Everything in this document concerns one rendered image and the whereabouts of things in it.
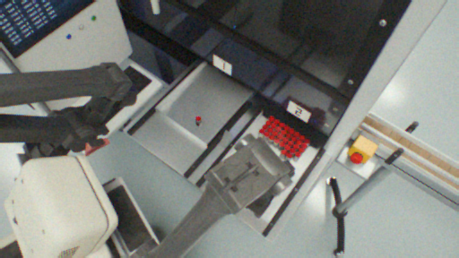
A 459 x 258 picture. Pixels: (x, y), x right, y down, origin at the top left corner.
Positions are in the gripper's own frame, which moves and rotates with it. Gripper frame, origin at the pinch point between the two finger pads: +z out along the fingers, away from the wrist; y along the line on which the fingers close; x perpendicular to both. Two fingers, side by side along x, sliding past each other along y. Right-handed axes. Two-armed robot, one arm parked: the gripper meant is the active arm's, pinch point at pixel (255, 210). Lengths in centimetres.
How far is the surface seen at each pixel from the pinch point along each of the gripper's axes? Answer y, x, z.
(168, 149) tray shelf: 1.1, 39.7, 3.4
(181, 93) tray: 23, 52, -1
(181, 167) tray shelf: -1.5, 30.8, 3.9
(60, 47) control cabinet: -2, 89, -18
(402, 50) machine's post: 26, -11, -59
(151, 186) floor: 16, 69, 90
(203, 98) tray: 26, 43, -1
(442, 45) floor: 242, -34, 50
